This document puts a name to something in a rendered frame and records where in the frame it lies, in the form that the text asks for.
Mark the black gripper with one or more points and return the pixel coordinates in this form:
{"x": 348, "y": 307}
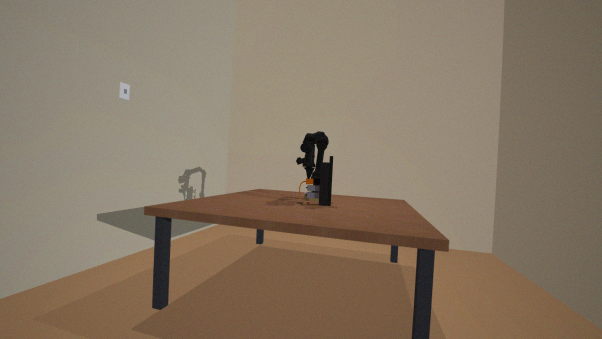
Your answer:
{"x": 309, "y": 165}

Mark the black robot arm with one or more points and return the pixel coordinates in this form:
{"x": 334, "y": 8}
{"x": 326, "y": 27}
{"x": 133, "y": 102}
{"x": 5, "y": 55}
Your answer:
{"x": 321, "y": 140}

